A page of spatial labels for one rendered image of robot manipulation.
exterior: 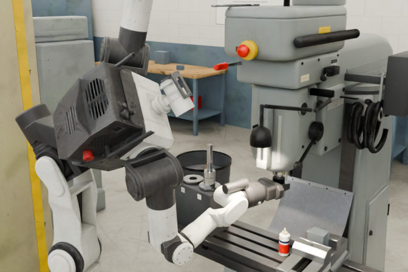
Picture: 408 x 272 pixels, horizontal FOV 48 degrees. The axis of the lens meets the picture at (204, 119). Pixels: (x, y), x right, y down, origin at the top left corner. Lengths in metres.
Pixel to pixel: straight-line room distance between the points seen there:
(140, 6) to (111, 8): 7.24
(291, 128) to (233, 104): 5.46
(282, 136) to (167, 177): 0.47
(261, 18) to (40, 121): 0.79
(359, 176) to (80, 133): 1.20
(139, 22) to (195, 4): 5.84
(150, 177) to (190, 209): 0.69
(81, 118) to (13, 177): 1.68
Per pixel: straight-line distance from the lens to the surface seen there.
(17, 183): 3.03
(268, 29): 1.41
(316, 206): 2.11
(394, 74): 1.72
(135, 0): 1.50
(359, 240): 2.18
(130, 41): 1.51
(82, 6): 8.86
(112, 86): 1.33
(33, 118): 1.64
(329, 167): 2.08
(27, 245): 3.22
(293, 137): 1.60
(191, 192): 1.94
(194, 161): 4.02
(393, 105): 1.73
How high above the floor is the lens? 1.92
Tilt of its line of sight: 15 degrees down
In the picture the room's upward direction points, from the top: straight up
